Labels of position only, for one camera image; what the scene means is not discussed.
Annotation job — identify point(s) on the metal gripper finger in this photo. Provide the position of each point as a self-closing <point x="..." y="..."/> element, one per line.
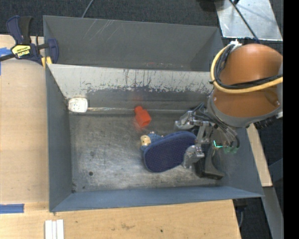
<point x="193" y="155"/>
<point x="184" y="121"/>

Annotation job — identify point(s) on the dark grey angular object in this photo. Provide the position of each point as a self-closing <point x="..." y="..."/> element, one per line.
<point x="213" y="167"/>

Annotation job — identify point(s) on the dark blue slipper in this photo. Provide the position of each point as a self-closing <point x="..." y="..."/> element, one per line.
<point x="167" y="152"/>

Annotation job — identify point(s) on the small blue toy figure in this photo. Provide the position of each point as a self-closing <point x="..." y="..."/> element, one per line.
<point x="149" y="139"/>

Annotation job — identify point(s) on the red plastic cup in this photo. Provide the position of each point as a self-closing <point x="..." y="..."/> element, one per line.
<point x="142" y="117"/>

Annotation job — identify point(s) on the grey metal bin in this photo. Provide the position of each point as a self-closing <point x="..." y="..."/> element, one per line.
<point x="109" y="146"/>

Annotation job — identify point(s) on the white rounded box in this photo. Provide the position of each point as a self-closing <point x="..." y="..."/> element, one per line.
<point x="77" y="105"/>

